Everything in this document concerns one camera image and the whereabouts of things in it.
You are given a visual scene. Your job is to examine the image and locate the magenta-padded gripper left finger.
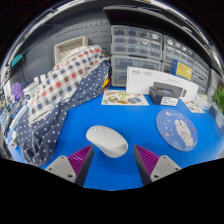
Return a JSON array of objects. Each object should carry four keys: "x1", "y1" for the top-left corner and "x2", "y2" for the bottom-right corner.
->
[{"x1": 44, "y1": 143, "x2": 95, "y2": 188}]

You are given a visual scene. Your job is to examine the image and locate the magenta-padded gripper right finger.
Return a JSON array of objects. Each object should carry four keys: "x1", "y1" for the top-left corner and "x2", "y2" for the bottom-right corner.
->
[{"x1": 133, "y1": 143, "x2": 183, "y2": 187}]

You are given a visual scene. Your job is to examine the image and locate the white computer mouse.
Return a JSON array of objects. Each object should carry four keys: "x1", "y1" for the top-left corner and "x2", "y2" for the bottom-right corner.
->
[{"x1": 85, "y1": 124, "x2": 129, "y2": 159}]

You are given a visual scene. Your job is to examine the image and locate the round blue rabbit mouse pad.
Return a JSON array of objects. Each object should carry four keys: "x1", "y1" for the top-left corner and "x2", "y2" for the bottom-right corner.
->
[{"x1": 155, "y1": 108, "x2": 199, "y2": 153}]

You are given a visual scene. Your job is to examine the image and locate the navy polka dot cloth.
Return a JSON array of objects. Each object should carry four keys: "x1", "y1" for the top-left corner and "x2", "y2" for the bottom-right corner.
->
[{"x1": 15, "y1": 59, "x2": 112, "y2": 168}]

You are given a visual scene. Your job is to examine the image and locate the colourful sticker sheet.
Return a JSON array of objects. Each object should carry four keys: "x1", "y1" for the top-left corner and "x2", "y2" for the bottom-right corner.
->
[
  {"x1": 100, "y1": 89, "x2": 150, "y2": 107},
  {"x1": 183, "y1": 99, "x2": 206, "y2": 114}
]

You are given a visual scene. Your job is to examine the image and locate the small black box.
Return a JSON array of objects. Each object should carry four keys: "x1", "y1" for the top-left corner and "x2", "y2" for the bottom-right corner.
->
[{"x1": 148, "y1": 85, "x2": 181, "y2": 107}]

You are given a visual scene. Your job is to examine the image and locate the clear plastic packet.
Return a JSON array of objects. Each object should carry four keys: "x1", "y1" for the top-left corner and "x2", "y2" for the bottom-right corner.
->
[{"x1": 196, "y1": 93, "x2": 213, "y2": 111}]

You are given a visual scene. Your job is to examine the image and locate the green plant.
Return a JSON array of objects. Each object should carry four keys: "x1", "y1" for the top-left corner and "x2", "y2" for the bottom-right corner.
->
[{"x1": 211, "y1": 87, "x2": 224, "y2": 116}]

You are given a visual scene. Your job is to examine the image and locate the purple object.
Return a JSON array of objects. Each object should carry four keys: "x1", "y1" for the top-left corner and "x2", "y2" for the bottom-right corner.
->
[{"x1": 10, "y1": 82, "x2": 24, "y2": 101}]

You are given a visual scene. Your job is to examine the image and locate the long white keyboard box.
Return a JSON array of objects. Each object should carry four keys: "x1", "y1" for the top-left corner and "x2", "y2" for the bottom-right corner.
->
[{"x1": 125, "y1": 65, "x2": 200, "y2": 103}]

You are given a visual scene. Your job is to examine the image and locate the small yellow object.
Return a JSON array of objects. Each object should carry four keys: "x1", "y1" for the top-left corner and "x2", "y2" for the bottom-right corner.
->
[{"x1": 101, "y1": 77, "x2": 111, "y2": 91}]

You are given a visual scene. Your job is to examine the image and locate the yellow and blue box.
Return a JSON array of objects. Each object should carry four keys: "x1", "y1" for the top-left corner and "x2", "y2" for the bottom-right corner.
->
[{"x1": 170, "y1": 59, "x2": 194, "y2": 82}]

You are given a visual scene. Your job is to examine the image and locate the teal object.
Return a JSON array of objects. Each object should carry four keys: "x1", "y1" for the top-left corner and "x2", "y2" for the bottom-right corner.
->
[{"x1": 10, "y1": 54, "x2": 24, "y2": 68}]

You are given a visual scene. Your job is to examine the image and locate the grey pegboard panel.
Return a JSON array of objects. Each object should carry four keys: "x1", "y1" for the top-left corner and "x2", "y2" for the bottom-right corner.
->
[{"x1": 19, "y1": 18, "x2": 113, "y2": 88}]

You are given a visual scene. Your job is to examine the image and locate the white woven basket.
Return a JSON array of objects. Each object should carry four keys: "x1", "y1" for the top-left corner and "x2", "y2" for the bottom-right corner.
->
[{"x1": 54, "y1": 35, "x2": 89, "y2": 64}]

